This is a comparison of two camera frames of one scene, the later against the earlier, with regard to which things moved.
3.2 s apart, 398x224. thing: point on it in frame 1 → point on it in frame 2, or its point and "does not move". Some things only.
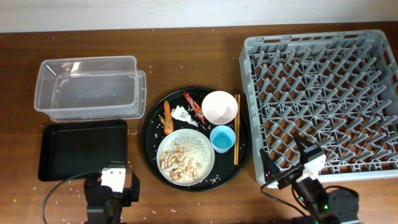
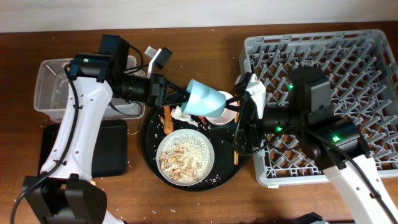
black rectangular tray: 68,150 does not move
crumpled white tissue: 180,113 does not move
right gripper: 271,171 → 250,122
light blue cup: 222,138 → 203,100
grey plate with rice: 185,157 does not move
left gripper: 133,195 → 160,85
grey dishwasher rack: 337,91 does not move
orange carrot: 168,126 does not move
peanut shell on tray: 162,120 does not move
